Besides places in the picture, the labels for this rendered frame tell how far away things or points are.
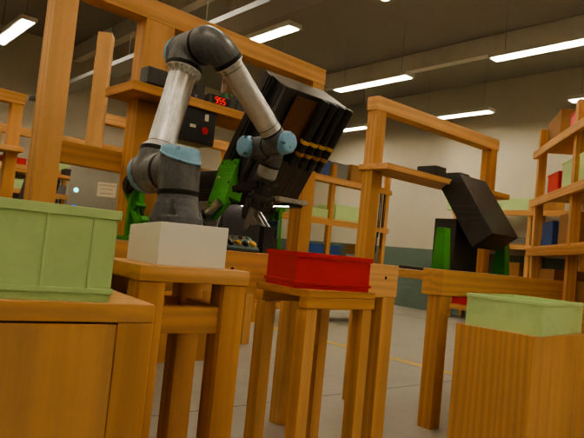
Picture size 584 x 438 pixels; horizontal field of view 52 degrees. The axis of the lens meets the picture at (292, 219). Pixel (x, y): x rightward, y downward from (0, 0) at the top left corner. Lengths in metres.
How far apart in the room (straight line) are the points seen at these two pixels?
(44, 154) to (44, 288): 1.37
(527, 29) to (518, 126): 2.55
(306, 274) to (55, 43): 1.32
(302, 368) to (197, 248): 0.57
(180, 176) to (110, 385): 0.68
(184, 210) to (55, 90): 1.01
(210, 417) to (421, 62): 9.61
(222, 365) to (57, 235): 0.69
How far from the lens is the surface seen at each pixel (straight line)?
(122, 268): 1.60
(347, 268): 2.05
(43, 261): 1.12
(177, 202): 1.65
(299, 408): 1.97
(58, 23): 2.55
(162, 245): 1.56
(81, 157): 2.60
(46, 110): 2.47
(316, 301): 1.93
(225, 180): 2.44
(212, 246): 1.63
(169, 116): 1.85
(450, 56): 10.53
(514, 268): 10.97
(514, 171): 11.78
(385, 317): 2.81
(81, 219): 1.13
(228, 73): 1.88
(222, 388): 1.67
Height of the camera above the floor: 0.92
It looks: 3 degrees up
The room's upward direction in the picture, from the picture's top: 6 degrees clockwise
